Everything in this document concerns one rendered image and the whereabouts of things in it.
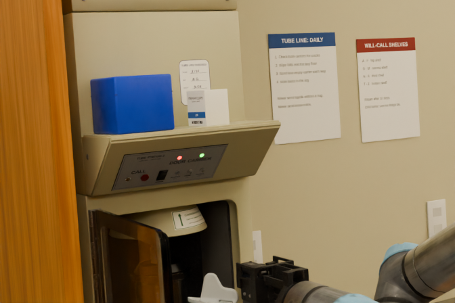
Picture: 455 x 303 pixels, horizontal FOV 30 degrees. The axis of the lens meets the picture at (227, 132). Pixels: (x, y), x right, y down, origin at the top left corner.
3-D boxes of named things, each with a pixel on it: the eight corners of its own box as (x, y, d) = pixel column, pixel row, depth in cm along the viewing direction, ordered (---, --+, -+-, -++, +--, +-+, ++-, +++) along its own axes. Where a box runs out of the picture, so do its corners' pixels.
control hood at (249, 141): (84, 195, 139) (79, 134, 139) (250, 174, 156) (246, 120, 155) (112, 201, 129) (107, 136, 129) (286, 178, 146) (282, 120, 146)
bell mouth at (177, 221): (97, 231, 161) (94, 203, 160) (179, 218, 170) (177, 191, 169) (137, 243, 146) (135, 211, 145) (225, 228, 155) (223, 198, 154)
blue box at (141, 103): (93, 134, 139) (89, 79, 139) (147, 129, 144) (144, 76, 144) (118, 134, 131) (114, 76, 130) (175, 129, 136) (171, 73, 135)
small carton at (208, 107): (188, 126, 145) (185, 91, 145) (211, 124, 148) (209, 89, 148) (206, 126, 141) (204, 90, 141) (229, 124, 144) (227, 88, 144)
